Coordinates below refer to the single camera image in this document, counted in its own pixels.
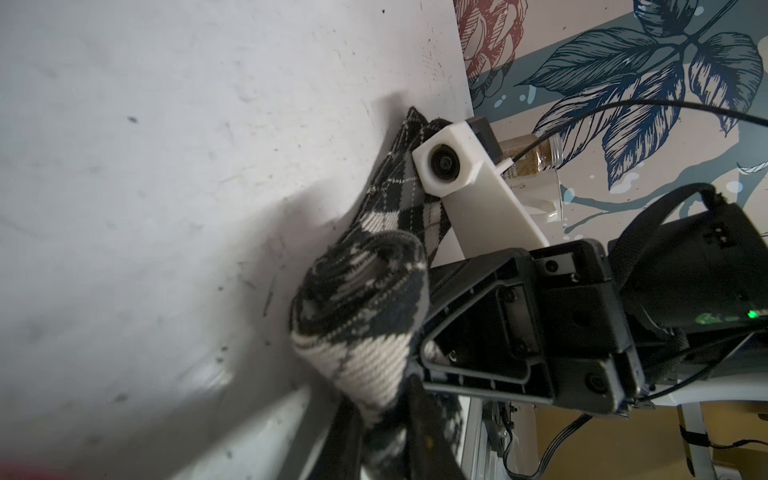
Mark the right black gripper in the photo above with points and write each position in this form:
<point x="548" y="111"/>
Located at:
<point x="542" y="327"/>

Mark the black grey argyle sock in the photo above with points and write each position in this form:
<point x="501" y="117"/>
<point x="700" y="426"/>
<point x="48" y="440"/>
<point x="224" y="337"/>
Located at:
<point x="356" y="315"/>

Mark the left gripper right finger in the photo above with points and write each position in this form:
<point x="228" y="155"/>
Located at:
<point x="429" y="453"/>

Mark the white paper cup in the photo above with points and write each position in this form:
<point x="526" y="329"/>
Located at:
<point x="540" y="195"/>

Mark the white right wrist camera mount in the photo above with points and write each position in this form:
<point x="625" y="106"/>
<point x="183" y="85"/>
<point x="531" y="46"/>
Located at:
<point x="485" y="214"/>

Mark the amber jar with lid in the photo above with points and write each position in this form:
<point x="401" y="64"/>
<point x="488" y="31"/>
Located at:
<point x="547" y="155"/>

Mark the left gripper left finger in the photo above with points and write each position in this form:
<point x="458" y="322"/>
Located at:
<point x="340" y="457"/>

